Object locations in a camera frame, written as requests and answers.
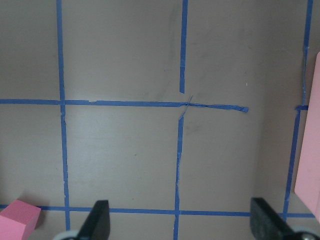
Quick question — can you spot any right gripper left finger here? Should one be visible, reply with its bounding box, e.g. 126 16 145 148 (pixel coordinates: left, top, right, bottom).
76 200 111 240

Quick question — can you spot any pink cube near centre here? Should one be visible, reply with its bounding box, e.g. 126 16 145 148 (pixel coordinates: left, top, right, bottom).
0 199 41 240

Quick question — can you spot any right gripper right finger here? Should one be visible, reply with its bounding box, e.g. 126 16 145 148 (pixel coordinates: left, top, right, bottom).
250 197 295 240

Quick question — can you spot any pink plastic bin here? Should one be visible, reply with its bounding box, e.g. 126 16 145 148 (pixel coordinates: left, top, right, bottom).
294 54 320 221

